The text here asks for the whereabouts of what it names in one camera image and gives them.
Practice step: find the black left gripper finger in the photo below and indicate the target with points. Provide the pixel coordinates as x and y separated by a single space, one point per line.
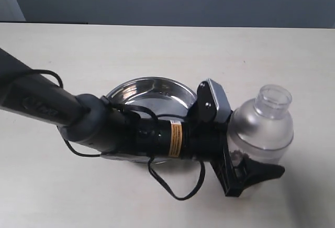
251 172

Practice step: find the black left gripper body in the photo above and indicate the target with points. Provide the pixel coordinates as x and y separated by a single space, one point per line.
207 141

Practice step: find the clear plastic shaker bottle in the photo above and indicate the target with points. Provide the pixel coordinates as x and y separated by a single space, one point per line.
261 129

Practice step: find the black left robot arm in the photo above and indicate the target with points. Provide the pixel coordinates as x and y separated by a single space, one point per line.
127 131

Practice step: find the round stainless steel plate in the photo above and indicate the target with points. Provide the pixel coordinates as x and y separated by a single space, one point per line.
159 107

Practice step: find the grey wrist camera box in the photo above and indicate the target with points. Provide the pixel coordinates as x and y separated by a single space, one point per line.
212 102

